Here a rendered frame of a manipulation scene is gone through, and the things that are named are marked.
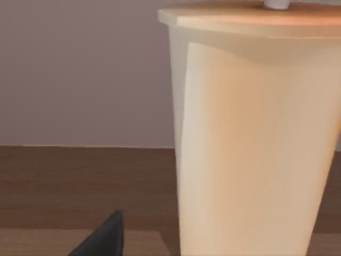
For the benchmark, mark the cream cup with lid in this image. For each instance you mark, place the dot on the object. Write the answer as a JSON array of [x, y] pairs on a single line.
[[250, 138]]

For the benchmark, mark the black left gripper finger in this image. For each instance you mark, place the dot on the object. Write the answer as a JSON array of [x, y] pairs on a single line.
[[106, 237]]

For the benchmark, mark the white straw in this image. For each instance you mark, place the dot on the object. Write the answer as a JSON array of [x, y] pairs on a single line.
[[276, 3]]

